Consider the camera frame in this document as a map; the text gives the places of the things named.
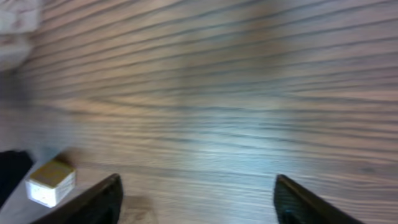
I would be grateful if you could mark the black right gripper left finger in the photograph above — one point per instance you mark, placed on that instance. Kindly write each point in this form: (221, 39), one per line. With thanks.
(101, 204)

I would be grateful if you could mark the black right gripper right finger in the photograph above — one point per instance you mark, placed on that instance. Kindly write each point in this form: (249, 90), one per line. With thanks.
(294, 204)

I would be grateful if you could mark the red I block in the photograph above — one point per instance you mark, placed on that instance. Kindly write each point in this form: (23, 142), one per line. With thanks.
(20, 16)

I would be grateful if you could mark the plain white wooden block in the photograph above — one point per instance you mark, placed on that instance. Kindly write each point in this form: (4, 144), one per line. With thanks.
(51, 183)

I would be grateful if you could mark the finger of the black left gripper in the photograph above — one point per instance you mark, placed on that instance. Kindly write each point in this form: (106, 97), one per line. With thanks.
(14, 166)

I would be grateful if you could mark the yellow block near Q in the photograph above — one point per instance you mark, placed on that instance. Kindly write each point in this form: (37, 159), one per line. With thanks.
(15, 49)

